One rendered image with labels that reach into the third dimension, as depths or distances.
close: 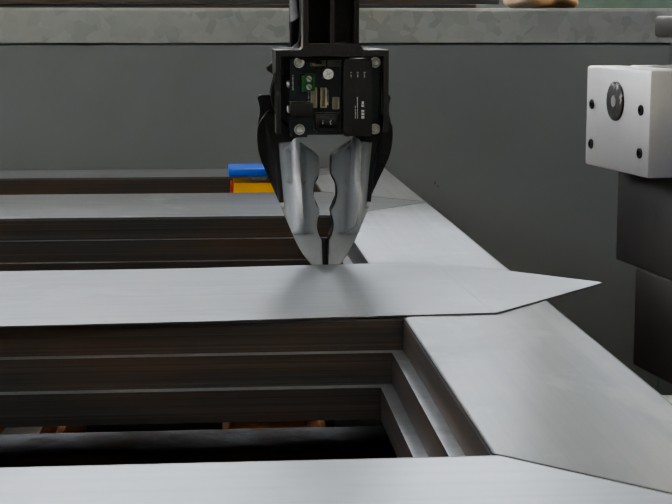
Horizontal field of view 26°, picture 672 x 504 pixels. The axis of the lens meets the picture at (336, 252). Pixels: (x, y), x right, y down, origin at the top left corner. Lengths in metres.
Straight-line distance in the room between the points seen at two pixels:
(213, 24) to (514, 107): 0.36
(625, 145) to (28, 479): 0.83
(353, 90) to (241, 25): 0.78
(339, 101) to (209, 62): 0.77
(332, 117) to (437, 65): 0.80
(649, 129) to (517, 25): 0.51
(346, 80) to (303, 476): 0.43
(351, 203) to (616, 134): 0.39
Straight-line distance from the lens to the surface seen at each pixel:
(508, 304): 0.84
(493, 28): 1.72
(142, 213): 1.27
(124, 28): 1.69
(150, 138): 1.69
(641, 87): 1.25
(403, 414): 0.75
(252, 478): 0.52
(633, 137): 1.26
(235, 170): 1.46
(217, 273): 0.95
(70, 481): 0.53
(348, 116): 0.91
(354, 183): 0.95
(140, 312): 0.83
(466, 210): 1.72
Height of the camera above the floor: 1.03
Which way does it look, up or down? 9 degrees down
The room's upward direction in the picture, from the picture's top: straight up
